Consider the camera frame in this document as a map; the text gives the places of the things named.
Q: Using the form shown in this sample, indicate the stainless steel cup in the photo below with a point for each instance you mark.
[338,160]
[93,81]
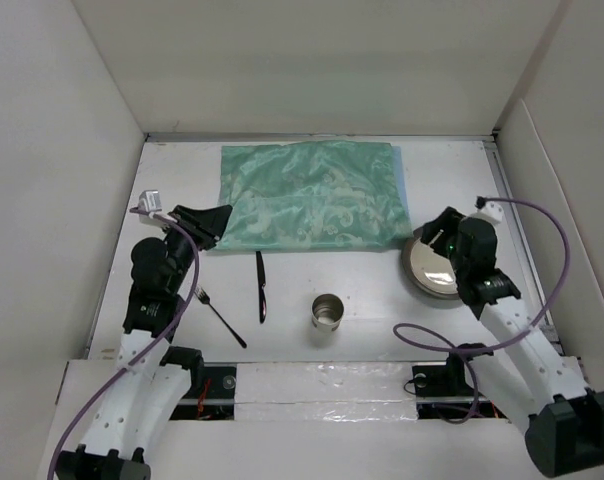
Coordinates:
[327,311]

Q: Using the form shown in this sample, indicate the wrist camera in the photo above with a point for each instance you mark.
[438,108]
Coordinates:
[488,211]
[149,201]

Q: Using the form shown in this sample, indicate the green patterned cloth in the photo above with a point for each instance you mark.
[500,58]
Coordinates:
[316,195]

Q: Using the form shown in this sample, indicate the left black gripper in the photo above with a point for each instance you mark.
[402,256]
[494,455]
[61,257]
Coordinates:
[205,225]

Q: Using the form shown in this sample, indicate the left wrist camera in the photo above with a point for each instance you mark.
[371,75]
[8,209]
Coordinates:
[149,201]

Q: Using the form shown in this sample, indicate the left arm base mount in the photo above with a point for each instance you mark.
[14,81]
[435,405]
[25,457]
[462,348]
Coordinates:
[214,400]

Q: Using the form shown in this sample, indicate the dark metal fork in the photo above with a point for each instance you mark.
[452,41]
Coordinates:
[205,299]

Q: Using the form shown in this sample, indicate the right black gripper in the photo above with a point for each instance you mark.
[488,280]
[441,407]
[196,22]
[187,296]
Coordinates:
[449,220]

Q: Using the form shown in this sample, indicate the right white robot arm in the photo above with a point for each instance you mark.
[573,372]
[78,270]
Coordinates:
[560,416]

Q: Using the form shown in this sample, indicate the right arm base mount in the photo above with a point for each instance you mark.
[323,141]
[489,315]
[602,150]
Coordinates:
[443,393]

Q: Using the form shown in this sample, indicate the black table knife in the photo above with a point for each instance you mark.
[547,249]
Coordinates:
[261,278]

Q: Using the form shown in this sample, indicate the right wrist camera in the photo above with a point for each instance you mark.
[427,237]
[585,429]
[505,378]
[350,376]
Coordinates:
[488,211]

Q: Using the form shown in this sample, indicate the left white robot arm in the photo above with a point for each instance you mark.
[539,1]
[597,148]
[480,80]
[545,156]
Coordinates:
[111,436]

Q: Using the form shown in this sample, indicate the stainless steel plate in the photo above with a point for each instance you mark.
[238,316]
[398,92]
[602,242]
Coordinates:
[426,270]

